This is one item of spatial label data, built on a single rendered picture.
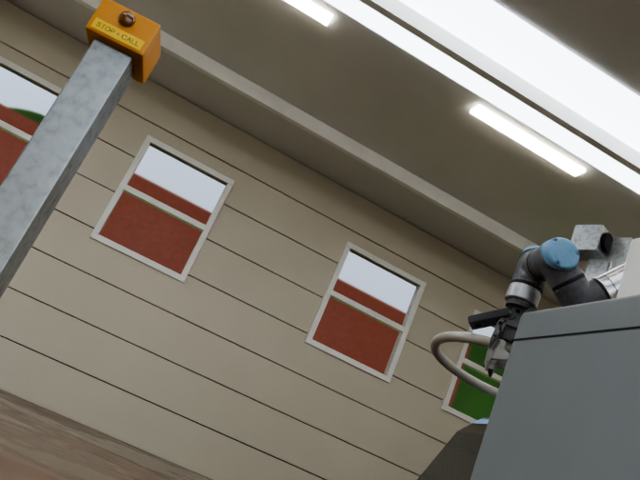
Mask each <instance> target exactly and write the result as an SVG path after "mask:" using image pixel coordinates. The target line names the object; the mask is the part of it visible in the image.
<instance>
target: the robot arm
mask: <svg viewBox="0 0 640 480"><path fill-rule="evenodd" d="M579 258H580V255H579V250H578V248H577V247H576V246H575V245H574V244H573V243H572V242H571V241H570V240H569V239H566V238H562V237H556V238H552V239H551V240H548V241H546V242H545V243H543V244H542V245H541V246H530V247H527V248H525V249H524V250H523V252H522V253H521V255H520V257H519V262H518V264H517V267H516V269H515V272H514V274H513V276H512V279H511V281H510V285H509V287H508V290H507V292H506V295H505V300H506V302H507V303H506V308H503V309H500V310H492V311H487V312H483V313H478V314H474V315H470V316H469V317H468V320H469V324H470V327H471V328H472V329H473V330H478V329H482V328H486V327H491V326H495V329H494V331H493V333H492V336H491V339H490V343H489V346H488V350H487V354H486V358H485V362H484V363H485V370H487V371H488V374H489V377H492V375H493V373H494V371H495V370H496V369H500V370H504V369H505V367H506V365H507V361H508V358H509V355H510V354H509V353H508V352H507V351H506V350H505V347H506V345H507V343H506V342H508V343H511V344H512V342H511V341H510V340H511V339H514V337H515V334H516V331H517V328H518V325H519V322H520V319H521V316H522V315H523V313H525V312H531V311H537V307H538V304H539V301H540V299H541V296H542V294H543V291H544V288H545V286H546V284H547V282H548V284H549V286H550V288H551V289H552V291H553V293H554V295H555V296H556V298H557V300H558V302H559V304H560V305H561V307H565V306H572V305H578V304H584V303H589V302H595V301H602V300H608V299H613V298H616V297H617V293H618V291H619V287H620V283H621V279H622V275H623V272H624V268H625V265H626V263H625V264H623V265H621V266H619V267H617V268H615V269H613V270H610V271H608V272H606V273H604V274H601V275H599V276H597V277H593V278H591V279H590V280H588V279H587V277H586V276H585V274H584V273H583V272H582V270H581V269H580V267H579V265H578V262H579ZM510 311H511V312H512V313H510Z"/></svg>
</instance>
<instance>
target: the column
mask: <svg viewBox="0 0 640 480"><path fill-rule="evenodd" d="M612 238H613V242H612V245H611V249H610V252H606V255H605V256H604V258H602V259H589V262H588V265H587V268H586V272H585V276H586V277H587V279H588V280H590V279H591V278H593V277H597V276H599V275H601V274H604V273H606V271H607V268H608V264H609V262H612V265H611V268H610V270H613V269H615V268H617V267H619V266H621V265H623V264H625V263H626V261H627V257H628V254H629V250H630V243H631V240H632V238H631V237H612ZM610 259H611V260H612V261H610Z"/></svg>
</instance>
